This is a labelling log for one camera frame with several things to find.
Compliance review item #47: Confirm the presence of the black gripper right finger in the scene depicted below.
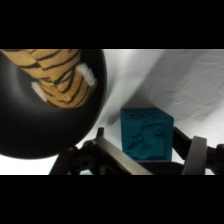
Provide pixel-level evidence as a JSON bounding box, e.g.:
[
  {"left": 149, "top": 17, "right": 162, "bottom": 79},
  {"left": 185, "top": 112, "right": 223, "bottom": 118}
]
[{"left": 172, "top": 126, "right": 224, "bottom": 176}]

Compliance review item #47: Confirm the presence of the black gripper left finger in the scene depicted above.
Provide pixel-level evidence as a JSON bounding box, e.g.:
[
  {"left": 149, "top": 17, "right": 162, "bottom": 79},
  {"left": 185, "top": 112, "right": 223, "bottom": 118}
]
[{"left": 49, "top": 126, "right": 154, "bottom": 176}]

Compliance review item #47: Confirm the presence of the blue foam cube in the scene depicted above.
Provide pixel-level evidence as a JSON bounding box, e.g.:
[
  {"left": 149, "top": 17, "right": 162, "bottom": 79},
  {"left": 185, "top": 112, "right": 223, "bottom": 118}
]
[{"left": 119, "top": 107, "right": 175, "bottom": 163}]

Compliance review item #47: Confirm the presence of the black bowl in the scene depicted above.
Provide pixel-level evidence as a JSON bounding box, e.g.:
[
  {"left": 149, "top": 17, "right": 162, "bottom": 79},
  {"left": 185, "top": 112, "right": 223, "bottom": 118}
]
[{"left": 0, "top": 49, "right": 108, "bottom": 160}]

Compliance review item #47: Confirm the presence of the striped tiger plush toy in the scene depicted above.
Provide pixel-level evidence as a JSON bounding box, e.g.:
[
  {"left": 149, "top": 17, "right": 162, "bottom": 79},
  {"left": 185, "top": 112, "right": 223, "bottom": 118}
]
[{"left": 0, "top": 49, "right": 99, "bottom": 110}]

